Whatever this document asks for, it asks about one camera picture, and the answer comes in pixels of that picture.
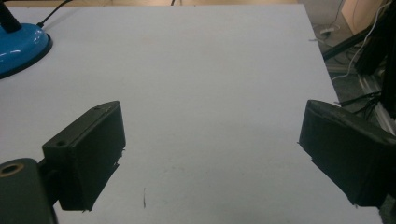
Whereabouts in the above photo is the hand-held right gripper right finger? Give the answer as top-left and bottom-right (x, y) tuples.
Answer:
(298, 99), (396, 208)

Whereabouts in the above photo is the blue round lamp base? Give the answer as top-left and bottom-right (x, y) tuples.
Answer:
(0, 0), (53, 80)

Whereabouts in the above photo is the white cable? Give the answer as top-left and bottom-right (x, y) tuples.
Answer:
(331, 0), (394, 82)

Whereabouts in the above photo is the black metal stand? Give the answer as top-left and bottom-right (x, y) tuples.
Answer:
(322, 24), (375, 62)

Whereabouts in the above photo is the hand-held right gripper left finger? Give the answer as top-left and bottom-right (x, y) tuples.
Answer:
(42, 100), (127, 212)

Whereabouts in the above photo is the black lamp cable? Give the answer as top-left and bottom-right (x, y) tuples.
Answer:
(36, 0), (73, 28)

